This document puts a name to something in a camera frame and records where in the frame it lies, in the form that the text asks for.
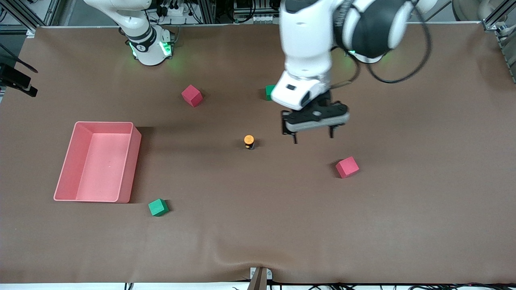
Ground pink foam cube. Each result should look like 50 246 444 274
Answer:
335 156 360 179
181 85 203 108

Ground white terminal strip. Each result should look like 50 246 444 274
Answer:
238 14 279 23

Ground pink plastic tray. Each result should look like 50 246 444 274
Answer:
54 121 142 203

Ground white power strip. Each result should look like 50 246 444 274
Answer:
159 3 187 17

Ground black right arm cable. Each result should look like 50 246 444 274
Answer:
0 42 39 74

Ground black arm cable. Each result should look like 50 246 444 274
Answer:
331 8 433 90
0 42 39 74

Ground aluminium frame rail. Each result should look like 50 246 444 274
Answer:
482 0 516 83
0 0 61 39

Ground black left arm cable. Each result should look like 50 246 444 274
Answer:
331 8 433 90

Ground metal table edge bracket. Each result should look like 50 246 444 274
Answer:
249 267 273 290

